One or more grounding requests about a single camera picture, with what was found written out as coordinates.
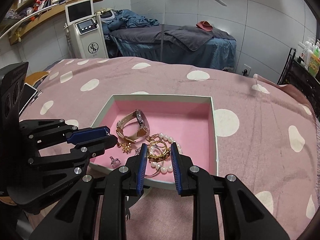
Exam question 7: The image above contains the silver square earring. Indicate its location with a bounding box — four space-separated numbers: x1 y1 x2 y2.
110 156 121 168

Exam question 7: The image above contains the gold flower brooch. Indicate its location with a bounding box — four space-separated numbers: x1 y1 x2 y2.
121 142 132 153

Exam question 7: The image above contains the rose gold wristwatch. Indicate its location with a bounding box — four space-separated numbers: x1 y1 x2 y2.
116 109 150 144

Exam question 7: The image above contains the white pearl bracelet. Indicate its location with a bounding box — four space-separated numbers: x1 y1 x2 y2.
149 132 183 174

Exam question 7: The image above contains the rose gold bangle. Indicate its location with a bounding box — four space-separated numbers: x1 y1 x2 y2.
145 140 170 178

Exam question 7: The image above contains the gold chain link ring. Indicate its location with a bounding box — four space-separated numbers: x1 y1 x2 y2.
147 147 172 163

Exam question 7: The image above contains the white tablet device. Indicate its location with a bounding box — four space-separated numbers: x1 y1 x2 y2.
19 83 38 116

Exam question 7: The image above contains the pink polka dot blanket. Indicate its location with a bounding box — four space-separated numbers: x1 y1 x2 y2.
22 57 319 239

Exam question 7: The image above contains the white beauty machine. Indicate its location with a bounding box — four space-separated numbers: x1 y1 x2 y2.
65 0 108 59

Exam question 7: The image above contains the mint box pink lining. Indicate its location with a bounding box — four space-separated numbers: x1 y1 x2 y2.
89 94 219 190

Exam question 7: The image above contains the crumpled blue duvet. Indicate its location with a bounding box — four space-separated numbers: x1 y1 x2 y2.
100 9 160 35

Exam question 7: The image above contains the blue massage bed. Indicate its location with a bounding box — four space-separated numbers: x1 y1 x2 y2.
110 25 236 70

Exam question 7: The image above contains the grey towel on bed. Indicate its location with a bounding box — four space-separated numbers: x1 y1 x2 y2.
154 25 214 51

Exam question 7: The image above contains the black metal trolley rack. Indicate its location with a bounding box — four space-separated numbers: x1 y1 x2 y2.
277 48 319 118

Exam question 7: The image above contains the red cloth on bed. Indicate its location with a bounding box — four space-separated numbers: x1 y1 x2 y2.
196 21 213 32

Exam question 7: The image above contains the green bottle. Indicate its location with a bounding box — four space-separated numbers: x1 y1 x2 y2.
313 40 320 58

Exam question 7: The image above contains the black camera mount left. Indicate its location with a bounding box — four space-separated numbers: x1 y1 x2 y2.
1 62 28 132

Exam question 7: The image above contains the wooden wall shelf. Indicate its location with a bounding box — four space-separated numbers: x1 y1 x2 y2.
0 0 107 46

